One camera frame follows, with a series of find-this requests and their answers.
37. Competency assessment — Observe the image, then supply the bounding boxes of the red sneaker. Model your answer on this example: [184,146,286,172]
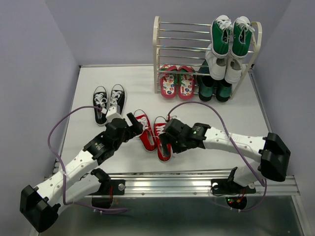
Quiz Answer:
[133,109,157,152]
[154,116,172,162]

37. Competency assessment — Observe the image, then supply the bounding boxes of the pink patterned sandal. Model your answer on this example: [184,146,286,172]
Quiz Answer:
[159,64,178,99]
[178,65,195,100]

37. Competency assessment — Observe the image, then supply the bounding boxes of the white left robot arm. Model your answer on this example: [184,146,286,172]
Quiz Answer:
[20,113,143,233]

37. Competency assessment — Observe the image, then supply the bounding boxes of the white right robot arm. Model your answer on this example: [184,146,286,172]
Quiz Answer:
[157,118,291,192]

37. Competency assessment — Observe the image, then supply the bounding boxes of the left dark green shoe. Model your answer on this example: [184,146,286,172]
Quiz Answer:
[197,60,215,102]

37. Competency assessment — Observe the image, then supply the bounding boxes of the dark green shoe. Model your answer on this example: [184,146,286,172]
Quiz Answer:
[197,60,215,102]
[216,79,232,102]

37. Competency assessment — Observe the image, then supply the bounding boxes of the right dark green shoe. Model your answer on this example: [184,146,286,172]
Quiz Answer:
[216,79,232,102]

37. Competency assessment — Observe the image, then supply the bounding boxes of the left white shoe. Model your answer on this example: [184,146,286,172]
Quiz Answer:
[205,43,227,81]

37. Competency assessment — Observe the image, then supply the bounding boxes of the white shoe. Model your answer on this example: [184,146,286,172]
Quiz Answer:
[224,57,243,84]
[205,43,227,81]

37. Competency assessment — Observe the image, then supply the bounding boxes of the right white shoe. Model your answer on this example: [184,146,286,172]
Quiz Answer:
[224,57,243,84]

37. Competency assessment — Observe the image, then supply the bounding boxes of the cream metal shoe shelf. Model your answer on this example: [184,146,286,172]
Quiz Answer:
[153,16,263,99]

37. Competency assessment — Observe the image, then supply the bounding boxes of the right black sneaker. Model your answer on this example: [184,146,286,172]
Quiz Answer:
[110,84,126,115]

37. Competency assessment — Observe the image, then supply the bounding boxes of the black sneaker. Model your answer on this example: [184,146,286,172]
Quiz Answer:
[93,86,108,126]
[110,84,126,115]

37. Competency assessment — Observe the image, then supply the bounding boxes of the left black sneaker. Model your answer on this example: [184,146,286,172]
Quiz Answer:
[93,86,108,126]

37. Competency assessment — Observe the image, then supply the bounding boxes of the left green sneaker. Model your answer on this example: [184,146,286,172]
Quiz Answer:
[210,15,232,58]

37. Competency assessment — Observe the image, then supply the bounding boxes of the green sneaker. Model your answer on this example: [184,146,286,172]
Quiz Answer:
[231,16,255,59]
[210,15,232,58]

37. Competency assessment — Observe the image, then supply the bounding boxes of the right green sneaker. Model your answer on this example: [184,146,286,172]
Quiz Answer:
[231,16,255,59]

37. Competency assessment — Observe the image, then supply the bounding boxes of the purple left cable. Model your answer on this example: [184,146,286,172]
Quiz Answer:
[47,105,128,214]

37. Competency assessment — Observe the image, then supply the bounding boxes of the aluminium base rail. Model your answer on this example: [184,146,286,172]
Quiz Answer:
[39,167,301,198]

